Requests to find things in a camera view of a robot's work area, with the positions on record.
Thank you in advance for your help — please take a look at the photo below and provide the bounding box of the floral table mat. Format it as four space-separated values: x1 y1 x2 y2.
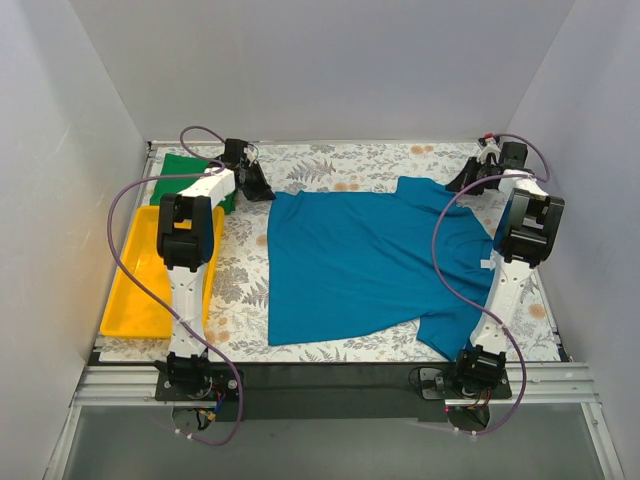
95 142 561 363

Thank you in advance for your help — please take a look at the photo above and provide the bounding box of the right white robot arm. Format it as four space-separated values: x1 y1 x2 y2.
446 134 565 397

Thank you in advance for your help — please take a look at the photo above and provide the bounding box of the folded green t shirt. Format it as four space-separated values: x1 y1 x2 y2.
149 153 237 215

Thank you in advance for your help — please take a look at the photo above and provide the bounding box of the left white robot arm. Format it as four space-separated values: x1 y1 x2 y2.
157 139 275 398

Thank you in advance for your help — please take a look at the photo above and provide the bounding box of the blue t shirt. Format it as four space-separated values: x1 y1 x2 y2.
267 177 493 360

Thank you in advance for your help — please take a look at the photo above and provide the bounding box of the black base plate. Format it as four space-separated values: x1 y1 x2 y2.
154 360 512 422

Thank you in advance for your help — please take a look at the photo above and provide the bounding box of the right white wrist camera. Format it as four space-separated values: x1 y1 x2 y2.
477 133 501 164

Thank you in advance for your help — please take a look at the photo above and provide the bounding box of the yellow plastic tray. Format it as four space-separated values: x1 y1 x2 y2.
100 206 225 339

